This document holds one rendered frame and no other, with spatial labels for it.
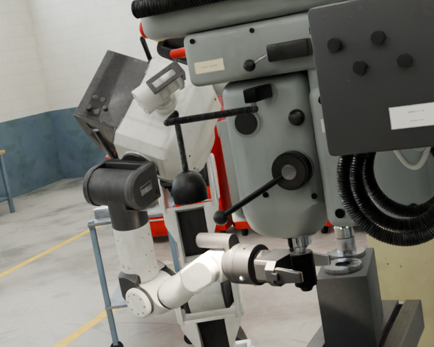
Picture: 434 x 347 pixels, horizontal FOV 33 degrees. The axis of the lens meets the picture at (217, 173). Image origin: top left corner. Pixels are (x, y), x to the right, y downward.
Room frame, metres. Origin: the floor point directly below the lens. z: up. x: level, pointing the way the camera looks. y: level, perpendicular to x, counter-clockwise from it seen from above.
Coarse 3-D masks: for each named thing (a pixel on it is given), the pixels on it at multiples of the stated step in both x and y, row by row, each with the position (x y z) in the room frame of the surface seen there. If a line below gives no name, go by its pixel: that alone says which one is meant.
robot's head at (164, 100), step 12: (168, 72) 1.72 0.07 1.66; (144, 84) 1.71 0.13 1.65; (156, 84) 1.70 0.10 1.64; (180, 84) 1.71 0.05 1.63; (144, 96) 1.69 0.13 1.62; (156, 96) 1.69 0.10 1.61; (168, 96) 1.72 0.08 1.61; (144, 108) 1.69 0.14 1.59; (156, 108) 1.71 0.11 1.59; (168, 108) 1.76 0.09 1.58
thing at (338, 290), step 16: (336, 256) 1.75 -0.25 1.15; (352, 256) 1.74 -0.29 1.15; (368, 256) 1.75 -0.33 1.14; (320, 272) 1.69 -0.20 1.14; (336, 272) 1.65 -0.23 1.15; (352, 272) 1.64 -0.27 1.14; (368, 272) 1.64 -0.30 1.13; (320, 288) 1.64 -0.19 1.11; (336, 288) 1.63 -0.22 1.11; (352, 288) 1.62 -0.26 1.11; (368, 288) 1.61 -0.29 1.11; (320, 304) 1.64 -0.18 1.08; (336, 304) 1.63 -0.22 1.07; (352, 304) 1.62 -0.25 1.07; (368, 304) 1.61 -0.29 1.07; (336, 320) 1.63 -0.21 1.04; (352, 320) 1.62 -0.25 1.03; (368, 320) 1.61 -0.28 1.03; (336, 336) 1.64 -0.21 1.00; (352, 336) 1.63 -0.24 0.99; (368, 336) 1.61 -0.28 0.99
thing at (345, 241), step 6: (336, 234) 1.77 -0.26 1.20; (342, 234) 1.76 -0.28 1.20; (348, 234) 1.76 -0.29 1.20; (336, 240) 1.77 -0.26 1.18; (342, 240) 1.76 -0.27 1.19; (348, 240) 1.76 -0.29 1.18; (354, 240) 1.77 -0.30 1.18; (342, 246) 1.76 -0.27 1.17; (348, 246) 1.76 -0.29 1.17; (354, 246) 1.76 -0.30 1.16; (342, 252) 1.76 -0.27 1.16; (348, 252) 1.76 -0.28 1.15
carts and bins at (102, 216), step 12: (168, 192) 4.70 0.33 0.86; (156, 204) 4.53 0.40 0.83; (96, 216) 4.41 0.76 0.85; (108, 216) 4.39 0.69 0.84; (156, 216) 4.25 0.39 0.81; (96, 240) 4.30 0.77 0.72; (96, 252) 4.30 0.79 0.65; (96, 264) 4.30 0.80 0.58; (168, 264) 4.50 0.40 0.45; (180, 264) 4.94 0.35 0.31; (120, 288) 4.62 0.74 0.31; (108, 300) 4.30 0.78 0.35; (120, 300) 4.38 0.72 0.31; (108, 312) 4.30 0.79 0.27
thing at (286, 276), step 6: (276, 270) 1.43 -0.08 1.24; (282, 270) 1.42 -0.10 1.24; (288, 270) 1.41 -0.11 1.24; (276, 276) 1.42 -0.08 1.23; (282, 276) 1.42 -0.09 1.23; (288, 276) 1.41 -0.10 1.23; (294, 276) 1.40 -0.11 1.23; (300, 276) 1.39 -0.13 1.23; (276, 282) 1.43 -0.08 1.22; (282, 282) 1.42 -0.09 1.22; (288, 282) 1.41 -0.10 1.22; (294, 282) 1.40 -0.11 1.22; (300, 282) 1.39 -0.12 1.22
